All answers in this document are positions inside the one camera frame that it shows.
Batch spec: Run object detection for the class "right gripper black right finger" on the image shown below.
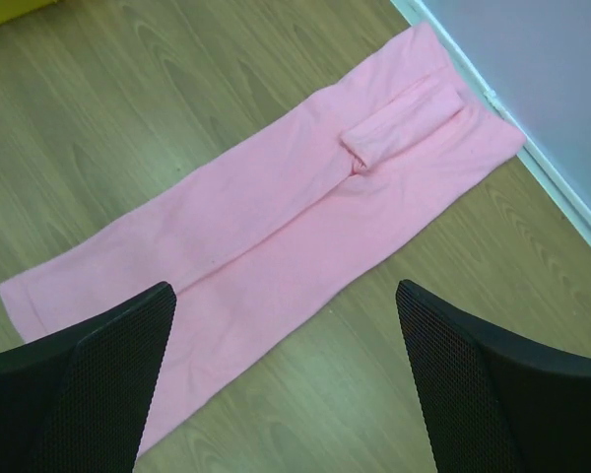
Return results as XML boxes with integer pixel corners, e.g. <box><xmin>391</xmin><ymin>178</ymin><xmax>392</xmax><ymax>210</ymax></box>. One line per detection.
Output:
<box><xmin>396</xmin><ymin>280</ymin><xmax>591</xmax><ymax>472</ymax></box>

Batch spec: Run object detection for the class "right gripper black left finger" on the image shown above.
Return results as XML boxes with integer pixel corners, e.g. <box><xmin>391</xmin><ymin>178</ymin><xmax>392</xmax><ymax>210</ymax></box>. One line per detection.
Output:
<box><xmin>0</xmin><ymin>282</ymin><xmax>176</xmax><ymax>472</ymax></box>

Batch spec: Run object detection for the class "pink t shirt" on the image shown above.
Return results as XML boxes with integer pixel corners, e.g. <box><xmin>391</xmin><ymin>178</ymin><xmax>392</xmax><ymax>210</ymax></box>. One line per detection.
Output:
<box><xmin>0</xmin><ymin>24</ymin><xmax>526</xmax><ymax>449</ymax></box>

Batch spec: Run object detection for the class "yellow plastic bin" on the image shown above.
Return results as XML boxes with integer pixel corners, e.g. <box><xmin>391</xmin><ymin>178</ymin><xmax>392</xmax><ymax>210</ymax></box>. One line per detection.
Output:
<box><xmin>0</xmin><ymin>0</ymin><xmax>58</xmax><ymax>25</ymax></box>

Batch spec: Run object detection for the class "aluminium table edge frame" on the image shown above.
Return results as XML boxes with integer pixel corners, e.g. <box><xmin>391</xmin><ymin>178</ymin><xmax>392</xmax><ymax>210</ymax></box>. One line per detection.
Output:
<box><xmin>388</xmin><ymin>0</ymin><xmax>591</xmax><ymax>272</ymax></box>

